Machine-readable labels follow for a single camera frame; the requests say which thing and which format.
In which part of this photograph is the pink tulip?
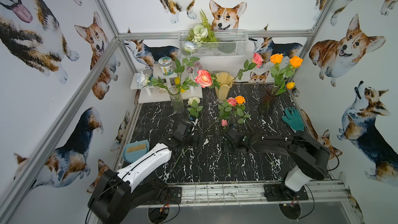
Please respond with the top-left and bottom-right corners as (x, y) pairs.
(221, 119), (231, 177)

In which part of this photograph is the pink rose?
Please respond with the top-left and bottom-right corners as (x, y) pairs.
(195, 69), (220, 89)
(203, 97), (236, 134)
(234, 53), (263, 80)

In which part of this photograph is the orange tulip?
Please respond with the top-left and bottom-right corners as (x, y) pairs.
(275, 82), (295, 95)

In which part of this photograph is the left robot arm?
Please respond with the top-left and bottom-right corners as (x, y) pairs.
(88, 120), (205, 224)

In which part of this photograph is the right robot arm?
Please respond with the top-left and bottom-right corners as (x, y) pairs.
(222, 128), (331, 202)

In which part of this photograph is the clear ribbed glass vase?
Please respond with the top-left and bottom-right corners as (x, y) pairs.
(168, 86), (184, 114)

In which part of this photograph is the dark red glass vase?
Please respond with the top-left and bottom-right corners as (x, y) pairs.
(258, 85), (278, 115)

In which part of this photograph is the small glass jar under shelf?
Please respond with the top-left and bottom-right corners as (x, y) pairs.
(158, 86), (169, 93)

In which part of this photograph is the yellow bottle under shelf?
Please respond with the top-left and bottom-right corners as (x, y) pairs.
(175, 77), (186, 93)

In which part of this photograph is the white tiered shelf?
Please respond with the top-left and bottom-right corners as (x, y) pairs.
(130, 64), (203, 104)

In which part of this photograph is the yellow fluted vase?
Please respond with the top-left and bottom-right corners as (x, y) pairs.
(215, 72), (235, 103)

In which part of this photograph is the teal rubber glove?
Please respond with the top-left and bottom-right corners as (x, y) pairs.
(282, 107), (305, 132)

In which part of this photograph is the small purple flower pot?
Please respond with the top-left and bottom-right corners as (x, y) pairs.
(187, 61), (203, 74)

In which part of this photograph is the blue label tin can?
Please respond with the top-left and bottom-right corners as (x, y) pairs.
(145, 70), (153, 87)

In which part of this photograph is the clear jar green lid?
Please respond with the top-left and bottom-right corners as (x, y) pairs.
(158, 57), (174, 76)

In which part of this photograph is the green fern white flower bouquet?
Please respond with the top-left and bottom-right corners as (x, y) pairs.
(186, 9), (219, 47)

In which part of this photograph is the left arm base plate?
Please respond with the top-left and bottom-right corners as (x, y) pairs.
(158, 187), (182, 205)

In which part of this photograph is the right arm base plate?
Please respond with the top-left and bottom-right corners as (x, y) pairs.
(263, 183), (309, 202)

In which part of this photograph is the white wire wall basket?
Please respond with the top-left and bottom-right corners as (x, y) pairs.
(178, 30), (248, 58)

